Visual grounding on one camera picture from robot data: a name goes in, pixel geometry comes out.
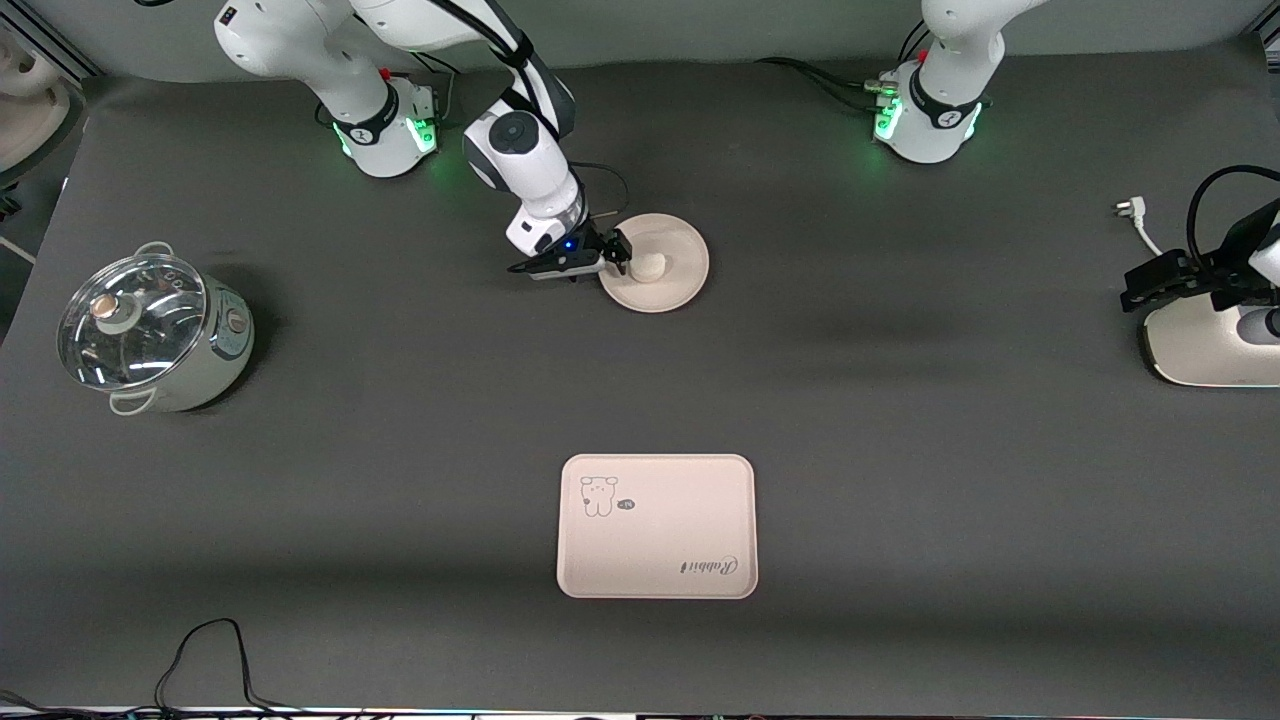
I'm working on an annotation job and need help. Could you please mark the beige rectangular rabbit tray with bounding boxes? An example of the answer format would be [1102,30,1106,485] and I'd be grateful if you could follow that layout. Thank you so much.
[557,454,759,599]

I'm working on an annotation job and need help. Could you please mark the black right arm base cables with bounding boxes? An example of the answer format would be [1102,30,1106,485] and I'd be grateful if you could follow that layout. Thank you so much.
[385,45,471,126]

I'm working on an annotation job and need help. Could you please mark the glass pot lid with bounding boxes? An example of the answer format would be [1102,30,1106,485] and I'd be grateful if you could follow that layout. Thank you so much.
[57,253,208,391]

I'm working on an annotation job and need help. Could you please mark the black arm base cables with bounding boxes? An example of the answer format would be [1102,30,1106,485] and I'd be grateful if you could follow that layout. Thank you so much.
[755,25,936,116]
[385,45,471,126]

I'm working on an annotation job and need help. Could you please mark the pale green electric pot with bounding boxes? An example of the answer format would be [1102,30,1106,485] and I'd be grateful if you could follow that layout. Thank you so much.
[57,240,256,416]

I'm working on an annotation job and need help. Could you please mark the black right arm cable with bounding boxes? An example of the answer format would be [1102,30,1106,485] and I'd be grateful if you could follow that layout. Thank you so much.
[135,0,631,216]

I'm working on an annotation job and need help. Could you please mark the round beige plate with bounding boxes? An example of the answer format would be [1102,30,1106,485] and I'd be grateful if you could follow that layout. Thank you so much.
[598,213,711,314]

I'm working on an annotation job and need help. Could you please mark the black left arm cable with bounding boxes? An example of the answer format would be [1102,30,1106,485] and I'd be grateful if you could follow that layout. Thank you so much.
[1187,165,1280,269]

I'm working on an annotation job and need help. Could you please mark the black left arm base cables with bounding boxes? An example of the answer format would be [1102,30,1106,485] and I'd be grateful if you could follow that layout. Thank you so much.
[755,25,936,116]

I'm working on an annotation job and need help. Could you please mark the cream round stand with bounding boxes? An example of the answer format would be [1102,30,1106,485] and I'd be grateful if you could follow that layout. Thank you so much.
[0,30,73,186]

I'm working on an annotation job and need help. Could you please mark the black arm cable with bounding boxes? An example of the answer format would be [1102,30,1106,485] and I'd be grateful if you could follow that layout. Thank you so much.
[1187,165,1280,269]
[135,0,631,216]

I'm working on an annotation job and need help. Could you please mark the thin black loose cable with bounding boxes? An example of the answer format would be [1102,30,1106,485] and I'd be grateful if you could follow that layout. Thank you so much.
[0,618,301,717]

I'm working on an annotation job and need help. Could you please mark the white toaster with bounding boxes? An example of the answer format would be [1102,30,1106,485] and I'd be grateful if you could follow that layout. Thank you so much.
[1143,295,1280,388]

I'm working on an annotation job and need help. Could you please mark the white toaster power cable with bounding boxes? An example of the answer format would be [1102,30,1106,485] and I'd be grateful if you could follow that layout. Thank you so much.
[1115,197,1166,259]

